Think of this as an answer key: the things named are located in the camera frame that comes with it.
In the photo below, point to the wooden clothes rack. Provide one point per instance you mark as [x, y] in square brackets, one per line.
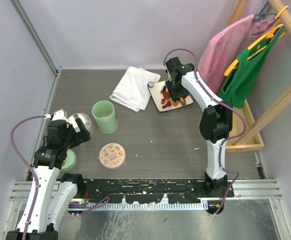
[268, 107]

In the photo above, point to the green shirt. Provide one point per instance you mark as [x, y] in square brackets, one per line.
[240, 81]

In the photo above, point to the white folded cloth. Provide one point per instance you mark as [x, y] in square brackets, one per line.
[132, 90]

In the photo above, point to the pink shirt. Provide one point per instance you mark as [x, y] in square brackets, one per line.
[224, 47]

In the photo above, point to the white square plate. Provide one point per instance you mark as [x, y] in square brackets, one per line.
[157, 96]

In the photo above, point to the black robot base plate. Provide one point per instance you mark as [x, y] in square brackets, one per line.
[145, 191]

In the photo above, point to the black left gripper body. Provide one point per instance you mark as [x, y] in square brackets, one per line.
[72, 139]

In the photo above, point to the round bakery tin lid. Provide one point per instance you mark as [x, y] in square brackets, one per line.
[112, 155]

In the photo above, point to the yellow hanger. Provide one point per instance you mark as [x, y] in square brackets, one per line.
[267, 35]

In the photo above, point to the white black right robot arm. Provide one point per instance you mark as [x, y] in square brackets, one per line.
[216, 122]

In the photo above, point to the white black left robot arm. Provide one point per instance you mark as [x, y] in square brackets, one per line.
[43, 213]

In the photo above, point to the tall green canister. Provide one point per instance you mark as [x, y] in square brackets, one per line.
[104, 115]

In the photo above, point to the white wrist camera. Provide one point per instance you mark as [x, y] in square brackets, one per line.
[59, 115]
[168, 69]

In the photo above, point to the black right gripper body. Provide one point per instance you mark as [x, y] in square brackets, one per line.
[179, 90]

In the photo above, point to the grey hanger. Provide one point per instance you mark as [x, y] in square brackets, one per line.
[261, 17]

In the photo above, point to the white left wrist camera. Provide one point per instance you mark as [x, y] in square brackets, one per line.
[59, 115]

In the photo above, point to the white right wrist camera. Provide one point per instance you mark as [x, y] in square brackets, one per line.
[168, 69]

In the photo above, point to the green canister lid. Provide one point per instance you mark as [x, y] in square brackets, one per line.
[69, 161]

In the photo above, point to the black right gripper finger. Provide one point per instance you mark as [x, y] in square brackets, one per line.
[184, 95]
[173, 95]

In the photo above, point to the aluminium rail frame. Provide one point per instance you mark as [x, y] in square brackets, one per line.
[242, 189]

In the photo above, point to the orange food pieces pile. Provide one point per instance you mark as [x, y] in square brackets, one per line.
[167, 102]

